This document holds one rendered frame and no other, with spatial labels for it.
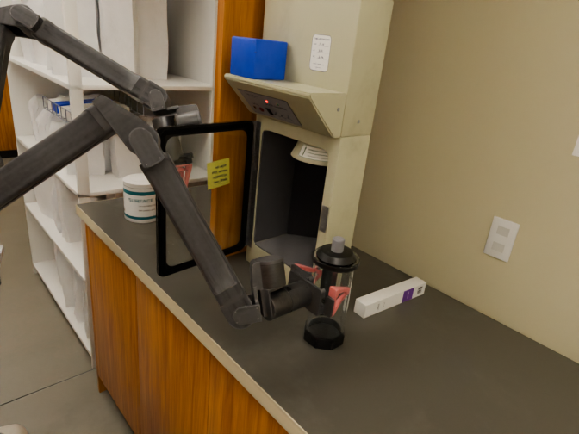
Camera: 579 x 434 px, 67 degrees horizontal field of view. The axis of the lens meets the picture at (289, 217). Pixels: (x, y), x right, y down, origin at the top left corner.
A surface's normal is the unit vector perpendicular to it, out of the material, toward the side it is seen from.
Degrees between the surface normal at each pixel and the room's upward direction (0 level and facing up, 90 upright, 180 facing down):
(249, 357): 0
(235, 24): 90
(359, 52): 90
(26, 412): 0
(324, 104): 90
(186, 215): 72
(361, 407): 0
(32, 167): 76
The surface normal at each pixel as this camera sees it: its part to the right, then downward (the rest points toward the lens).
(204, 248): 0.27, 0.09
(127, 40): 0.04, 0.48
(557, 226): -0.75, 0.18
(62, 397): 0.11, -0.92
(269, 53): 0.65, 0.35
